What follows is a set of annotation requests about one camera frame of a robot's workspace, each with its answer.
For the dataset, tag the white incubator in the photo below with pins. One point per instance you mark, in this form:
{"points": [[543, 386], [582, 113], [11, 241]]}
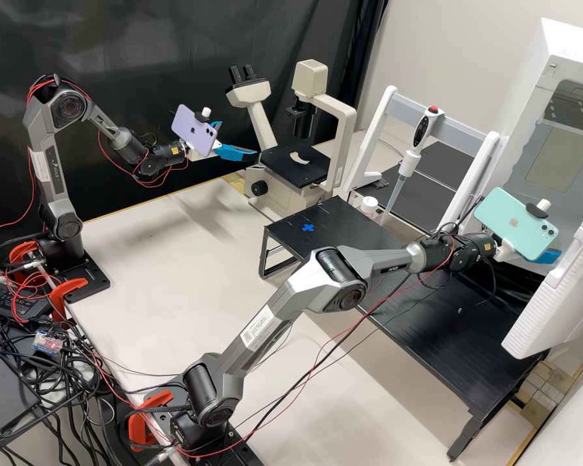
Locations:
{"points": [[563, 48]]}

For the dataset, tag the red clamp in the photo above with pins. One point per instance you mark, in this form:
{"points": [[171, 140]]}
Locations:
{"points": [[138, 422], [73, 289], [22, 252]]}

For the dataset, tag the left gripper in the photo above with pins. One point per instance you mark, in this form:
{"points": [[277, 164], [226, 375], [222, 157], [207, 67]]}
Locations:
{"points": [[216, 145]]}

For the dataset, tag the left wrist camera phone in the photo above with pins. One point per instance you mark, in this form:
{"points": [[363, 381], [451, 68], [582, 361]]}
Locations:
{"points": [[194, 128]]}

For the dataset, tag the white-capped bottle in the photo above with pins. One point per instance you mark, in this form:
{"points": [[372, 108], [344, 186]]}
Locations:
{"points": [[369, 206]]}

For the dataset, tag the wrist camera phone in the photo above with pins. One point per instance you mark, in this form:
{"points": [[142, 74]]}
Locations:
{"points": [[194, 128], [510, 218]]}

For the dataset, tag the black flat box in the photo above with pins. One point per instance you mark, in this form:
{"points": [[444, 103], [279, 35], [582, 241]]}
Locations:
{"points": [[5, 393]]}

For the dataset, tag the pipette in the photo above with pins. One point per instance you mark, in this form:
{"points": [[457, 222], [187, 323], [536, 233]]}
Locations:
{"points": [[423, 128]]}

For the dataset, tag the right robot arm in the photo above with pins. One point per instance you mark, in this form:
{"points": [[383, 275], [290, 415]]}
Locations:
{"points": [[350, 262]]}

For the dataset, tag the incubator door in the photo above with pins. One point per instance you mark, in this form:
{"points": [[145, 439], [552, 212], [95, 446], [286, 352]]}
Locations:
{"points": [[554, 301]]}

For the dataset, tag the black power adapter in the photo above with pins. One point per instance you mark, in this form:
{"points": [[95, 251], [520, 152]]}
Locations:
{"points": [[9, 298]]}

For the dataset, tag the small circuit board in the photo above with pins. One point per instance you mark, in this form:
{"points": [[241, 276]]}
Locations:
{"points": [[48, 342]]}

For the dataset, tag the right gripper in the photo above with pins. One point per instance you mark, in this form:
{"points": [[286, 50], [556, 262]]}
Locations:
{"points": [[506, 252]]}

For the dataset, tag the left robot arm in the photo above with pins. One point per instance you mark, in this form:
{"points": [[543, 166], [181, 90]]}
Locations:
{"points": [[43, 145]]}

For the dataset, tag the white pipette stand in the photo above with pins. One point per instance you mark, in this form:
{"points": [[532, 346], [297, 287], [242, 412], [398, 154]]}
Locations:
{"points": [[466, 131]]}

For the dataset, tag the cream microscope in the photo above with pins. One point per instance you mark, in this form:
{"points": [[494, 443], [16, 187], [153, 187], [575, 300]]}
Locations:
{"points": [[272, 189]]}

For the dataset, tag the right wrist camera phone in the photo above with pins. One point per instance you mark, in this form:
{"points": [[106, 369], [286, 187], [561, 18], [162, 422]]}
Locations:
{"points": [[510, 218]]}

